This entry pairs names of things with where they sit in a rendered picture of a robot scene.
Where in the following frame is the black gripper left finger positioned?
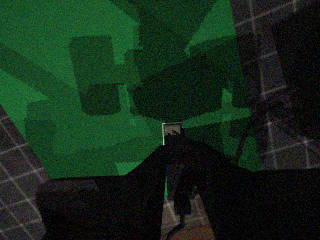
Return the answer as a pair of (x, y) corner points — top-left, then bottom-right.
(35, 145), (166, 240)

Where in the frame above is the green circuit board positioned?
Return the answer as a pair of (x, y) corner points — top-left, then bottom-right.
(0, 0), (251, 179)

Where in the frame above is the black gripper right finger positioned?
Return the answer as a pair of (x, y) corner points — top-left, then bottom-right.
(189, 144), (320, 240)

